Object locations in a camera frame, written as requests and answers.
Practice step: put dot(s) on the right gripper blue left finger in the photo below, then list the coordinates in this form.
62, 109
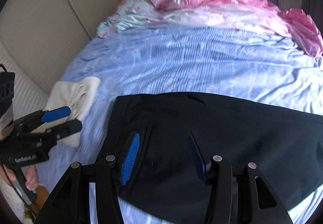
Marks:
128, 157

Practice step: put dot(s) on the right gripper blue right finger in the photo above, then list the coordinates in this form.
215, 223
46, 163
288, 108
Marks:
200, 160

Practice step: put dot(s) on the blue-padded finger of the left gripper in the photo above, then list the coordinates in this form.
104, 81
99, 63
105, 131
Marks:
56, 114

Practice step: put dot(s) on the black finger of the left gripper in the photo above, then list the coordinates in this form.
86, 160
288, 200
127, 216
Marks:
65, 129

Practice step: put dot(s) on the black pants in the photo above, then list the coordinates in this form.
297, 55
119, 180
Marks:
285, 145

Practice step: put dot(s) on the left hand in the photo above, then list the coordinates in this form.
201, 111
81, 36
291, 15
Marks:
31, 176

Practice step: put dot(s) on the folded cream white garment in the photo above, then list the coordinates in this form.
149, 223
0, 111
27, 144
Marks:
78, 96

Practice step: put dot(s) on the blue striped floral bedsheet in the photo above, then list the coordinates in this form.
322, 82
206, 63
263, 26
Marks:
268, 69

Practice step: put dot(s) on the light floral pillow cloth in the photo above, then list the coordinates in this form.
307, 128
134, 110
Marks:
129, 14

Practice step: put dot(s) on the pink quilt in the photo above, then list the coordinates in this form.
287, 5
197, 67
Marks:
257, 16

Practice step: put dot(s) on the black camera box with LED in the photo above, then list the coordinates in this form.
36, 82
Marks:
7, 94

